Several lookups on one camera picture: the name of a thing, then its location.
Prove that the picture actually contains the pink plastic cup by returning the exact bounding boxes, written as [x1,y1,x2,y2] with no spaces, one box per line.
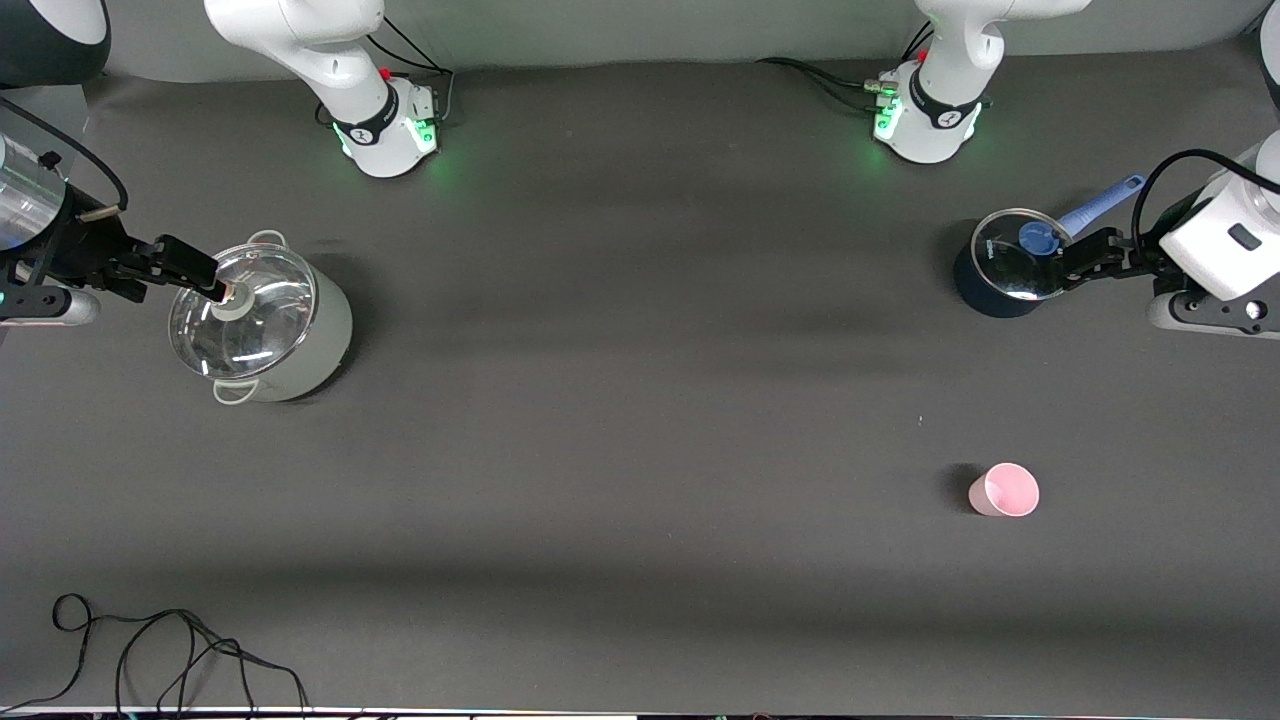
[968,462,1041,519]

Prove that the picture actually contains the glass lid with blue knob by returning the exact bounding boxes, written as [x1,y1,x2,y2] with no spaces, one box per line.
[970,207,1081,303]

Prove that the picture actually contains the glass lid with beige knob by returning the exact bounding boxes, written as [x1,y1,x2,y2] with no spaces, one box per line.
[168,243,318,381]

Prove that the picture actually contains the dark blue saucepan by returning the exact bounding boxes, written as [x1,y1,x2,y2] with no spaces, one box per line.
[952,173,1148,319]

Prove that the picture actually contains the grey-green two-handled pot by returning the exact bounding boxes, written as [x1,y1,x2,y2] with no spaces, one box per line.
[168,230,353,405]

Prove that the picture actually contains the black base cable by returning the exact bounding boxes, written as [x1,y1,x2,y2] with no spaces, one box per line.
[755,25,936,113]
[315,15,457,131]

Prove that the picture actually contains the thin black loose cable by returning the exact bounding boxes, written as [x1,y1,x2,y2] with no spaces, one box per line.
[0,593,311,716]

